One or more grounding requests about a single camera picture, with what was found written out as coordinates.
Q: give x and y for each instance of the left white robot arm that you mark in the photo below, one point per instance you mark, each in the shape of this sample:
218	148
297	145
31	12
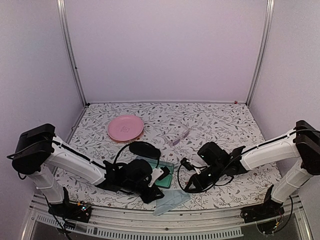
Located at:
41	146

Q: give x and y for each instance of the grey marbled glasses case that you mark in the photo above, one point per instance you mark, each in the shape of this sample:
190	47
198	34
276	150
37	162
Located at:
165	180

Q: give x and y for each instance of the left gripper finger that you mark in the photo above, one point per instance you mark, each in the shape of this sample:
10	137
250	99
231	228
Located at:
156	193
147	198

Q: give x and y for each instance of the pink clear sunglasses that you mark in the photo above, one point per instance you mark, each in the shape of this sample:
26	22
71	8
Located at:
174	133

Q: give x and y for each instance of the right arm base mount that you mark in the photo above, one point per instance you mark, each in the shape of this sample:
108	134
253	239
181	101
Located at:
268	209

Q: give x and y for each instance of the right aluminium frame post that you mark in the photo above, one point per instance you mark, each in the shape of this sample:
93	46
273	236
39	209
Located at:
270	4

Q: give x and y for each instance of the left aluminium frame post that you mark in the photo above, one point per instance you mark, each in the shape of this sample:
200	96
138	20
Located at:
69	49

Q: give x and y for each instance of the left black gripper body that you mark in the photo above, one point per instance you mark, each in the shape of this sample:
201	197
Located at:
130	187

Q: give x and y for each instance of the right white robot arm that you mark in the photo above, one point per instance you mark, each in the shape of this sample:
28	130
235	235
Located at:
301	143

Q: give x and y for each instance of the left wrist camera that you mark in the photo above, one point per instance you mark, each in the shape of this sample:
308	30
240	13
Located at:
158	173

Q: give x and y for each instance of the pink round plate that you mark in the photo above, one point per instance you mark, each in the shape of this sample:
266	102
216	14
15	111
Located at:
125	128

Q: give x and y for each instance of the front aluminium rail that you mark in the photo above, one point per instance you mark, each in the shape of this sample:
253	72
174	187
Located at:
108	223

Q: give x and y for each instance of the aluminium frame post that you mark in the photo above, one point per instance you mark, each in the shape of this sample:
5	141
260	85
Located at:
69	49
270	4

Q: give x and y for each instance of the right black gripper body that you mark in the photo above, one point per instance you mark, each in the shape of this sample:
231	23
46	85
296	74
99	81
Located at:
216	172

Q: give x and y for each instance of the black beige glasses case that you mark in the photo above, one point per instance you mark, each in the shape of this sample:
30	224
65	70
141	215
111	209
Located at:
144	149

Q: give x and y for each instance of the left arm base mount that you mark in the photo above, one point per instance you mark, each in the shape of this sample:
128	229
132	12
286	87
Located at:
80	211

